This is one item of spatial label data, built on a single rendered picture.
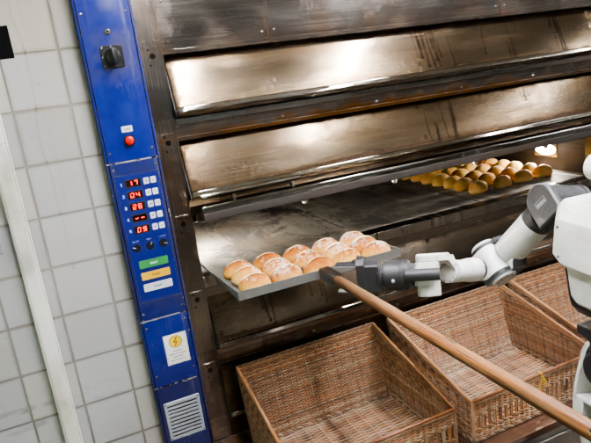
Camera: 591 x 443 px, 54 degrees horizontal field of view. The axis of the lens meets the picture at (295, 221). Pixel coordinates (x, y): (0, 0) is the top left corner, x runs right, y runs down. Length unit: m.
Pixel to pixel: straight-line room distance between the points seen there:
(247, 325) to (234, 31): 0.97
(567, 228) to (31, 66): 1.47
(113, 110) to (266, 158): 0.51
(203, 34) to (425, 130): 0.88
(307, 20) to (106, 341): 1.22
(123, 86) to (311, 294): 0.95
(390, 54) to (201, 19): 0.68
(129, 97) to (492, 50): 1.36
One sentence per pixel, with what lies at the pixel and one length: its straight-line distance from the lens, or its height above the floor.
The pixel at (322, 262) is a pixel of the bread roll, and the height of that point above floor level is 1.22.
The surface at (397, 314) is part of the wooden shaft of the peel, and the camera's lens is 1.43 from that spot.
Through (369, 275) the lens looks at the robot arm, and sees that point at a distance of 1.68.
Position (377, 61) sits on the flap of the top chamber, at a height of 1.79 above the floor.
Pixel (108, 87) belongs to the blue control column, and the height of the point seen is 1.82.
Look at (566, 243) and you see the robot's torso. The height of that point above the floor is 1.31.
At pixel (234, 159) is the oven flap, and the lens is 1.92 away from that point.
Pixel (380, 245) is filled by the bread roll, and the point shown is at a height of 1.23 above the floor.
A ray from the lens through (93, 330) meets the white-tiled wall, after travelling 1.95.
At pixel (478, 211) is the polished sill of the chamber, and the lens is 2.45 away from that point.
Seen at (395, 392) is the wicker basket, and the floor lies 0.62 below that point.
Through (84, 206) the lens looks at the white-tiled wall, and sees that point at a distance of 1.85.
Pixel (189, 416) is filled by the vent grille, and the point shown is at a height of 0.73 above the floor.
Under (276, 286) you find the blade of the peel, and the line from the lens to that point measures 1.73.
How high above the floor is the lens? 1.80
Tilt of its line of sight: 14 degrees down
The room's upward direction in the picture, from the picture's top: 8 degrees counter-clockwise
